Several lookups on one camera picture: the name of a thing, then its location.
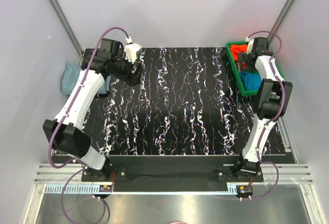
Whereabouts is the left black connector box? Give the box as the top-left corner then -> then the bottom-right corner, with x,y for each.
99,182 -> 114,193

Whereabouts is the aluminium rail frame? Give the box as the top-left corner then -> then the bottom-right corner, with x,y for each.
24,164 -> 326,223

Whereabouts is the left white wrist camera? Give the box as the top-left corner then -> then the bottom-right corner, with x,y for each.
124,36 -> 142,64

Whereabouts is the right black connector box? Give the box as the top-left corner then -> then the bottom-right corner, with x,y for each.
236,184 -> 253,198

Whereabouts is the green plastic bin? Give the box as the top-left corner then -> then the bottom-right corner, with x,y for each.
225,40 -> 285,97

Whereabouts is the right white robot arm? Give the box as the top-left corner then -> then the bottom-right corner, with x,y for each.
232,36 -> 293,182

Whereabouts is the black connector box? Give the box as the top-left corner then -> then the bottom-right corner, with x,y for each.
236,184 -> 253,198
99,182 -> 114,193

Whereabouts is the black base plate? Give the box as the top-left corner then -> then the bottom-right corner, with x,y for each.
82,155 -> 264,194

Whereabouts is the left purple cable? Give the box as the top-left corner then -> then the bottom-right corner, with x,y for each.
48,26 -> 131,222

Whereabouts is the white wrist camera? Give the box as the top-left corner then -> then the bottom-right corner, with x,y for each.
245,37 -> 254,54
124,36 -> 142,64

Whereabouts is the teal blue t shirt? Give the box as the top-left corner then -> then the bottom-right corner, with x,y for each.
239,71 -> 262,91

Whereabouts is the orange t shirt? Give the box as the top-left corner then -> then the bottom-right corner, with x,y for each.
229,44 -> 248,67

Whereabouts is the folded grey-blue t shirt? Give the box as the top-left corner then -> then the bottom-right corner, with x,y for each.
61,62 -> 112,96

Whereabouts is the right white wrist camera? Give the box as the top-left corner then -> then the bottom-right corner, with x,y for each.
245,37 -> 254,54

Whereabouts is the black marble pattern mat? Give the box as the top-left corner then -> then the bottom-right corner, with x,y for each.
56,47 -> 286,156

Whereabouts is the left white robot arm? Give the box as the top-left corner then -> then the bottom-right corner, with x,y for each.
43,37 -> 143,181

